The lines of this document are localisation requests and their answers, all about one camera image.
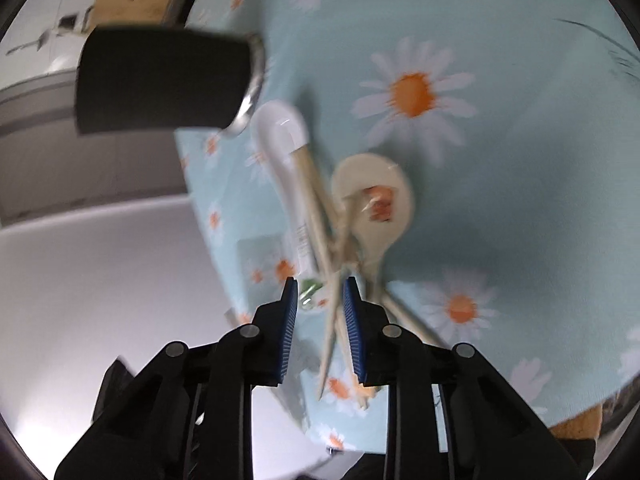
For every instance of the brown wooden object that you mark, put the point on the brown wooden object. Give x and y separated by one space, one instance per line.
577 422

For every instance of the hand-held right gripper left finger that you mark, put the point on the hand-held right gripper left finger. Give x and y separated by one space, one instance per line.
287 330

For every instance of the black cup with metal base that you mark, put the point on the black cup with metal base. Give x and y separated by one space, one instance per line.
160 80

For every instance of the grey cabinet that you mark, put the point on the grey cabinet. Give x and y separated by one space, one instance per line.
75 170

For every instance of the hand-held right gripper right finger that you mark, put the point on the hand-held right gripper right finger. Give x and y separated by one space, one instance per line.
354 330

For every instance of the wooden chopstick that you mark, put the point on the wooden chopstick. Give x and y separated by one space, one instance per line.
415 322
325 200
320 220
331 345

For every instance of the cardboard box with yellow item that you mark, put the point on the cardboard box with yellow item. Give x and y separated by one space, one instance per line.
130 10

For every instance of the daisy print tablecloth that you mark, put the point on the daisy print tablecloth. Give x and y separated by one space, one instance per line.
500 185

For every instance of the wooden spoon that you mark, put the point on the wooden spoon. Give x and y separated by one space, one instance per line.
360 175

